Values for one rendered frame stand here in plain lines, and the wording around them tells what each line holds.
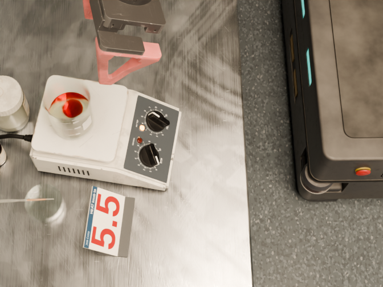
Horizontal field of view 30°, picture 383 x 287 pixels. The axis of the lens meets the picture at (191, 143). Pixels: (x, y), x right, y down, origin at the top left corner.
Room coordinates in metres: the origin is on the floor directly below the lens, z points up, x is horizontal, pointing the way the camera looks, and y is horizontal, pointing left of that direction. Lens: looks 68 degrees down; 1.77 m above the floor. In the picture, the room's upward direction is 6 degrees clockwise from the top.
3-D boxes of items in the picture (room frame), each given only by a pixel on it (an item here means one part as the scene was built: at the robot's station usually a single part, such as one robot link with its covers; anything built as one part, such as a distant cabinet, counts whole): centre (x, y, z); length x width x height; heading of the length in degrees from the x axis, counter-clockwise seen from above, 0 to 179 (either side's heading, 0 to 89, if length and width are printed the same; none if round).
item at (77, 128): (0.38, 0.17, 0.88); 0.07 x 0.06 x 0.08; 103
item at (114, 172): (0.39, 0.13, 0.79); 0.22 x 0.13 x 0.08; 87
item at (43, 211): (0.28, 0.20, 0.76); 0.06 x 0.06 x 0.02
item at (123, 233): (0.26, 0.10, 0.77); 0.09 x 0.06 x 0.04; 1
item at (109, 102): (0.39, 0.16, 0.83); 0.12 x 0.12 x 0.01; 87
